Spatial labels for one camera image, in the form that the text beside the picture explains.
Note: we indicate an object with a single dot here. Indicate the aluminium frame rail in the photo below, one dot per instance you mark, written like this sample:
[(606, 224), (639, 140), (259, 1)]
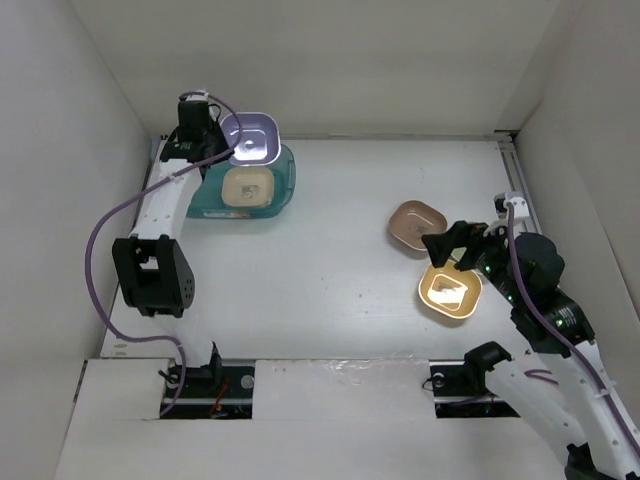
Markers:
[(517, 181)]

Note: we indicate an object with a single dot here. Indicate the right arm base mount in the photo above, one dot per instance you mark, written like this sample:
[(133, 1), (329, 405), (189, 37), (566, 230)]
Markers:
[(458, 395)]

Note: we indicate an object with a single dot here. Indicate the large purple panda plate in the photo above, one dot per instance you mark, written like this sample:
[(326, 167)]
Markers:
[(259, 136)]

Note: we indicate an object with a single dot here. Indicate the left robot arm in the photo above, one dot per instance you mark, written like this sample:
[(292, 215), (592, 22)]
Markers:
[(154, 274)]

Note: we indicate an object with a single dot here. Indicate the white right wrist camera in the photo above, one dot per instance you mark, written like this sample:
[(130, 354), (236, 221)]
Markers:
[(511, 209)]

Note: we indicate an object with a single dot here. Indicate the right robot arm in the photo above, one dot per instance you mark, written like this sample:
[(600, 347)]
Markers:
[(594, 437)]

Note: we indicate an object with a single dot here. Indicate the brown panda plate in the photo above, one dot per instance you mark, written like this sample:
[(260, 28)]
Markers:
[(414, 219)]

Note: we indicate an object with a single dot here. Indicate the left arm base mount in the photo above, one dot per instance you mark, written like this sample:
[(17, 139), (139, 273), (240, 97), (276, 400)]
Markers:
[(222, 390)]

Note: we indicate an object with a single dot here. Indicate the teal plastic bin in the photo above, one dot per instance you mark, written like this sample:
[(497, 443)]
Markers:
[(207, 202)]

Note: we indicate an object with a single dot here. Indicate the yellow plate near right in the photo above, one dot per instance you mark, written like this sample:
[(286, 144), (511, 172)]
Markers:
[(449, 291)]

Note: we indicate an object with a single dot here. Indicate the cream panda plate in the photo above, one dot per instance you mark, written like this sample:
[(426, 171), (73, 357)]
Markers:
[(248, 187)]

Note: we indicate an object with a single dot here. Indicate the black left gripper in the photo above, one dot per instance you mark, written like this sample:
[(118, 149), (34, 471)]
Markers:
[(217, 129)]

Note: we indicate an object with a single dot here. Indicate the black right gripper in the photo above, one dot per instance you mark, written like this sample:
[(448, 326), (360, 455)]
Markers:
[(462, 233)]

